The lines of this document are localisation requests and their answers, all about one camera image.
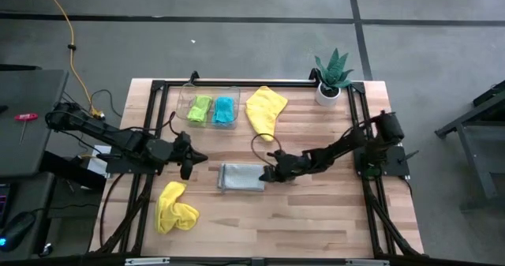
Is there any clear plastic bin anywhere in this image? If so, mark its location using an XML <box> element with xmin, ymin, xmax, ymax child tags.
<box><xmin>175</xmin><ymin>84</ymin><xmax>241</xmax><ymax>131</ymax></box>

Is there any silver metal bracket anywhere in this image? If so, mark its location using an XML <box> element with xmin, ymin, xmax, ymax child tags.
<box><xmin>346</xmin><ymin>259</ymin><xmax>391</xmax><ymax>266</ymax></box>
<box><xmin>125</xmin><ymin>257</ymin><xmax>170</xmax><ymax>266</ymax></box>

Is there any yellow microfiber towel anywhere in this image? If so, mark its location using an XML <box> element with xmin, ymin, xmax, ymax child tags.
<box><xmin>155</xmin><ymin>181</ymin><xmax>201</xmax><ymax>235</ymax></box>
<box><xmin>244</xmin><ymin>85</ymin><xmax>289</xmax><ymax>144</ymax></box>

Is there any red-handled hex key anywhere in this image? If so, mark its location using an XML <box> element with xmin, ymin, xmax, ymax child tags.
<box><xmin>14</xmin><ymin>112</ymin><xmax>39</xmax><ymax>145</ymax></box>

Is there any black aluminium frame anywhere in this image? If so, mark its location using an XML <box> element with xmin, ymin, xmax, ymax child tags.
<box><xmin>87</xmin><ymin>70</ymin><xmax>425</xmax><ymax>259</ymax></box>

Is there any white paper sheet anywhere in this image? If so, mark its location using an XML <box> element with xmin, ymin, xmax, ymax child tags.
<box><xmin>86</xmin><ymin>145</ymin><xmax>112</xmax><ymax>179</ymax></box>

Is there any dark desk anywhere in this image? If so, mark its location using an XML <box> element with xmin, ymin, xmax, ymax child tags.
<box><xmin>0</xmin><ymin>170</ymin><xmax>56</xmax><ymax>261</ymax></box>

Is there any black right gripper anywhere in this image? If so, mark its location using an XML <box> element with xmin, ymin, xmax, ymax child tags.
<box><xmin>259</xmin><ymin>149</ymin><xmax>312</xmax><ymax>183</ymax></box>

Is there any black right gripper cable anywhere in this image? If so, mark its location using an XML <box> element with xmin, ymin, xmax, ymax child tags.
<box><xmin>251</xmin><ymin>133</ymin><xmax>283</xmax><ymax>168</ymax></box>

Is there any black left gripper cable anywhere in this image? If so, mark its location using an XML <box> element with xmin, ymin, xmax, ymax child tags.
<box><xmin>167</xmin><ymin>110</ymin><xmax>186</xmax><ymax>139</ymax></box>

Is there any black metal cart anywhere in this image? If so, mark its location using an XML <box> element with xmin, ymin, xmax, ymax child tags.
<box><xmin>433</xmin><ymin>80</ymin><xmax>505</xmax><ymax>212</ymax></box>

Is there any black computer mouse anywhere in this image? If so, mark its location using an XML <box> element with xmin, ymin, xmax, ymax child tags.
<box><xmin>0</xmin><ymin>210</ymin><xmax>36</xmax><ymax>253</ymax></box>

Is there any grey waffle microfiber towel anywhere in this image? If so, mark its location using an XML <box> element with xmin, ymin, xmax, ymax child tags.
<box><xmin>216</xmin><ymin>162</ymin><xmax>266</xmax><ymax>194</ymax></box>

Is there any yellow extension cable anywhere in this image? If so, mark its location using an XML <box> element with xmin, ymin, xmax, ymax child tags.
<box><xmin>38</xmin><ymin>0</ymin><xmax>107</xmax><ymax>121</ymax></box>

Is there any blue microfiber towel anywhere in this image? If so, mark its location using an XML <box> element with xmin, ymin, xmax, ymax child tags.
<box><xmin>211</xmin><ymin>96</ymin><xmax>237</xmax><ymax>125</ymax></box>

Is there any green microfiber towel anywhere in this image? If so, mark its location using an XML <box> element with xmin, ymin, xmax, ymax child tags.
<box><xmin>185</xmin><ymin>95</ymin><xmax>214</xmax><ymax>124</ymax></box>

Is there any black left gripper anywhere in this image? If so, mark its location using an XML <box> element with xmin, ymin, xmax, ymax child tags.
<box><xmin>169</xmin><ymin>130</ymin><xmax>209</xmax><ymax>182</ymax></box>

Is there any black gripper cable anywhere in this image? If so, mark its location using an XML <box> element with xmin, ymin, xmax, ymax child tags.
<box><xmin>167</xmin><ymin>110</ymin><xmax>186</xmax><ymax>139</ymax></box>
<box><xmin>251</xmin><ymin>133</ymin><xmax>283</xmax><ymax>168</ymax></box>

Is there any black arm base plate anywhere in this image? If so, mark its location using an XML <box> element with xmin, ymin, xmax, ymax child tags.
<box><xmin>104</xmin><ymin>143</ymin><xmax>163</xmax><ymax>176</ymax></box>
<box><xmin>353</xmin><ymin>145</ymin><xmax>420</xmax><ymax>179</ymax></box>

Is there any green plant in white pot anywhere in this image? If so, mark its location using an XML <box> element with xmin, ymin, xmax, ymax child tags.
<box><xmin>313</xmin><ymin>47</ymin><xmax>355</xmax><ymax>108</ymax></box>

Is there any grey desk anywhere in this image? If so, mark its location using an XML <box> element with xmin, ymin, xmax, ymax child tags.
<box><xmin>0</xmin><ymin>69</ymin><xmax>70</xmax><ymax>180</ymax></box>

